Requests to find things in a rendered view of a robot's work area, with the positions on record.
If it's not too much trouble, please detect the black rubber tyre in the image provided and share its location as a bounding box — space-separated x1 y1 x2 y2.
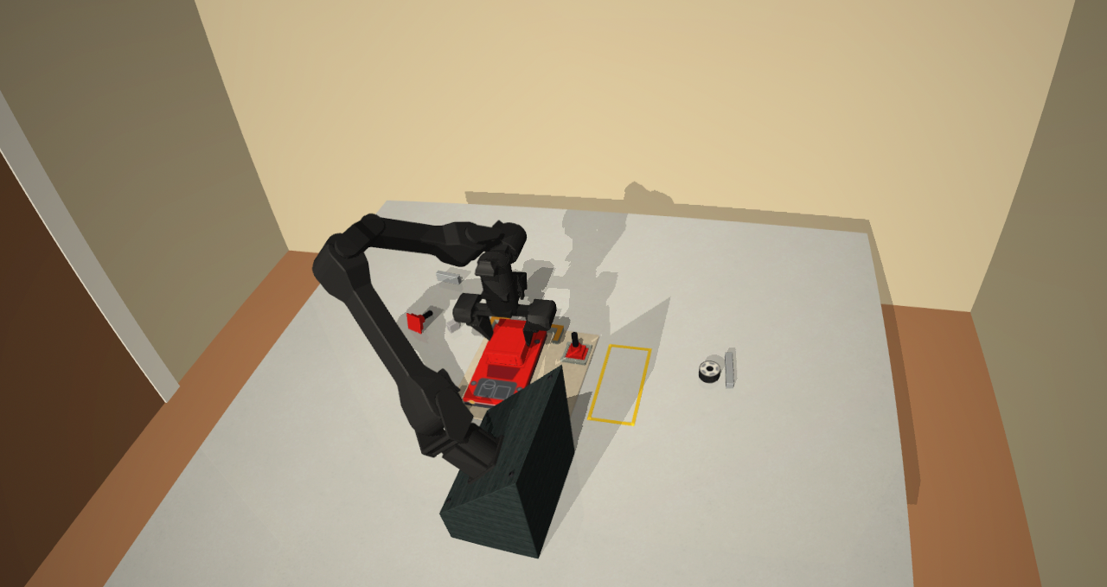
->
699 360 720 383

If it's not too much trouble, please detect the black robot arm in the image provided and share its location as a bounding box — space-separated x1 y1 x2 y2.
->
312 214 527 484

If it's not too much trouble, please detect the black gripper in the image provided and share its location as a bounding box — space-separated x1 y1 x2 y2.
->
452 276 557 347

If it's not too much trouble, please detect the grey rectangular bar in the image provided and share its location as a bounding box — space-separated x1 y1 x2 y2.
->
725 352 734 389

